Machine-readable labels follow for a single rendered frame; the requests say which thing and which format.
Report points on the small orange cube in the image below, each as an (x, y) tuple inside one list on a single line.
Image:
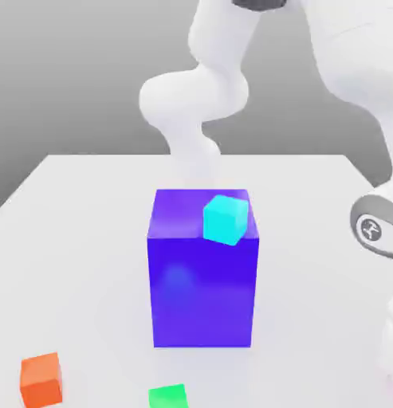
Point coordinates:
[(40, 381)]

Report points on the large blue box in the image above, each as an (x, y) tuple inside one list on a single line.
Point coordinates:
[(202, 293)]

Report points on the small green cube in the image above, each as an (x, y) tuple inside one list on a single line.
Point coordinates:
[(168, 397)]

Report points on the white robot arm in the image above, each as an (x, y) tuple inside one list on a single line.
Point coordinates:
[(196, 95)]

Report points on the small cyan cube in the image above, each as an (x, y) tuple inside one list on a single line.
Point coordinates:
[(224, 220)]

